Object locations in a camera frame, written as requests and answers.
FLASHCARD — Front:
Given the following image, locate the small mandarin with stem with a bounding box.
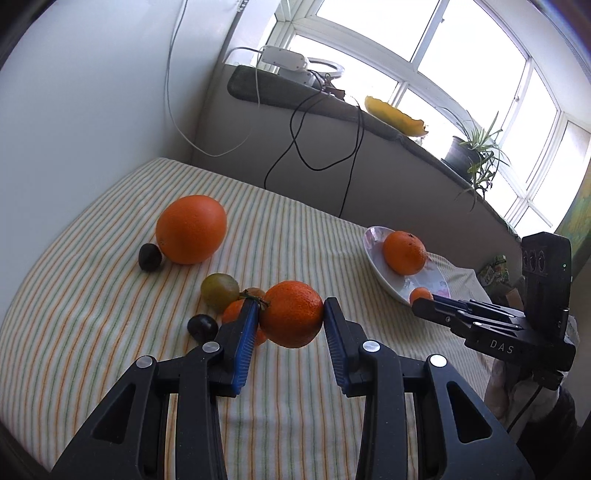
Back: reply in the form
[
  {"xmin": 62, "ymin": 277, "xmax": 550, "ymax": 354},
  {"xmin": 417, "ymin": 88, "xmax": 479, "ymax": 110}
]
[{"xmin": 409, "ymin": 287, "xmax": 434, "ymax": 305}]

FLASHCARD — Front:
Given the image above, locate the dark plum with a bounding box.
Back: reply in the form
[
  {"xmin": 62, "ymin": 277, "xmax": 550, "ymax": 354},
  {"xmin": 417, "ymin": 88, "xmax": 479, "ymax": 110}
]
[
  {"xmin": 137, "ymin": 243, "xmax": 162, "ymax": 272},
  {"xmin": 186, "ymin": 314, "xmax": 218, "ymax": 345}
]

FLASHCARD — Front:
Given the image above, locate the rough orange mandarin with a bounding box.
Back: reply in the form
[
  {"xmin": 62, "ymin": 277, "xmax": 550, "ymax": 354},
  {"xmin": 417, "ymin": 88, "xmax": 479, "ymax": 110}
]
[{"xmin": 259, "ymin": 280, "xmax": 324, "ymax": 349}]

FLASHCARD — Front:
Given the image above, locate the brown kiwi fruit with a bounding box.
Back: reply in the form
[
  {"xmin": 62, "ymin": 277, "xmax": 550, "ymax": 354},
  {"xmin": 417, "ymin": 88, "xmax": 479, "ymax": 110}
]
[{"xmin": 221, "ymin": 299, "xmax": 267, "ymax": 346}]

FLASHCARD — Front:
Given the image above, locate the green plum fruit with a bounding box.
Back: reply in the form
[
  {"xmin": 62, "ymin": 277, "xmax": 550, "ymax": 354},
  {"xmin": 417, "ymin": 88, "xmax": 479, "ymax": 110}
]
[{"xmin": 200, "ymin": 273, "xmax": 239, "ymax": 313}]

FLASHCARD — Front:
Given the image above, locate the large smooth orange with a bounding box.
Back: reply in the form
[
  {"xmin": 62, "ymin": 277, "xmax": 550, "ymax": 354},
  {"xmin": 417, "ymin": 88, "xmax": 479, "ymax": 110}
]
[{"xmin": 155, "ymin": 195, "xmax": 228, "ymax": 265}]

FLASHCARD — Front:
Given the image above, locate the small brown round fruit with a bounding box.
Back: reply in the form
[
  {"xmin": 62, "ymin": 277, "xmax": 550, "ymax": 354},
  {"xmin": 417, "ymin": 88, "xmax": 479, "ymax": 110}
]
[{"xmin": 243, "ymin": 287, "xmax": 266, "ymax": 299}]

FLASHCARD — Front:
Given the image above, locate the right hand white glove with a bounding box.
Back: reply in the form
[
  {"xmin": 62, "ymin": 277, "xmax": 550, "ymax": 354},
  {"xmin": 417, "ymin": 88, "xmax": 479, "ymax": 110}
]
[{"xmin": 484, "ymin": 360, "xmax": 560, "ymax": 441}]

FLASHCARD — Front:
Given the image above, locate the floral white plate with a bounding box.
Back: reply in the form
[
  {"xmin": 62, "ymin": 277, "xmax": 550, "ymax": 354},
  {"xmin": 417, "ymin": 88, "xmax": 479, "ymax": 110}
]
[{"xmin": 363, "ymin": 226, "xmax": 452, "ymax": 306}]

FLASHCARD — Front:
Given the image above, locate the potted green plant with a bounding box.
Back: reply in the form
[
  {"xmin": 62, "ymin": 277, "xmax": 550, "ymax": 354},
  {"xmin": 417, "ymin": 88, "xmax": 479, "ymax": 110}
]
[{"xmin": 443, "ymin": 107, "xmax": 511, "ymax": 209}]

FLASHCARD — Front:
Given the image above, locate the striped tablecloth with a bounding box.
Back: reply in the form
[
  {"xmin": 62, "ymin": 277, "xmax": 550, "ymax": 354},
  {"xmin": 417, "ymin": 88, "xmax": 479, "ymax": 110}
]
[{"xmin": 0, "ymin": 156, "xmax": 509, "ymax": 480}]

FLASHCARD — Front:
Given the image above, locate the yellow wavy bowl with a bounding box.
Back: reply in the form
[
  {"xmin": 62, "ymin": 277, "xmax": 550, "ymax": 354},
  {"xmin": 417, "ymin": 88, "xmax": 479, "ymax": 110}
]
[{"xmin": 365, "ymin": 96, "xmax": 428, "ymax": 137}]

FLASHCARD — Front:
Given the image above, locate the grey windowsill mat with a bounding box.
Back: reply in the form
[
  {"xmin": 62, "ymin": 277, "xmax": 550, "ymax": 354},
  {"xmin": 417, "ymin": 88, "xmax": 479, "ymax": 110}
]
[{"xmin": 225, "ymin": 64, "xmax": 523, "ymax": 241}]

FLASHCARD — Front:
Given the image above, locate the white power adapter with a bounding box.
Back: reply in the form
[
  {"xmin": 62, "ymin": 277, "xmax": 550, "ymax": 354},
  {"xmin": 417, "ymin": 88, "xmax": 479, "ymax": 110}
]
[{"xmin": 262, "ymin": 45, "xmax": 308, "ymax": 72}]

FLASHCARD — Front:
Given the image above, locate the black cable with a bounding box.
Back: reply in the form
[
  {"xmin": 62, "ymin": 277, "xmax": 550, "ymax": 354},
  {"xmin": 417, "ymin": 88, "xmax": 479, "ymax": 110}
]
[{"xmin": 262, "ymin": 89, "xmax": 366, "ymax": 219}]

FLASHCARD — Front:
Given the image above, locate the ring light device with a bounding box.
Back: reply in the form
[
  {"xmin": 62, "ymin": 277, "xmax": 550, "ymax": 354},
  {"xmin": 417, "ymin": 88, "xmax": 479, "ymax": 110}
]
[{"xmin": 305, "ymin": 57, "xmax": 346, "ymax": 101}]

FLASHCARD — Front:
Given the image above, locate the white cable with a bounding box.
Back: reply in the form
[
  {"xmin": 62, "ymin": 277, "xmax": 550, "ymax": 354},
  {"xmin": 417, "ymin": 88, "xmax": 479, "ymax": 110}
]
[{"xmin": 164, "ymin": 0, "xmax": 270, "ymax": 159}]

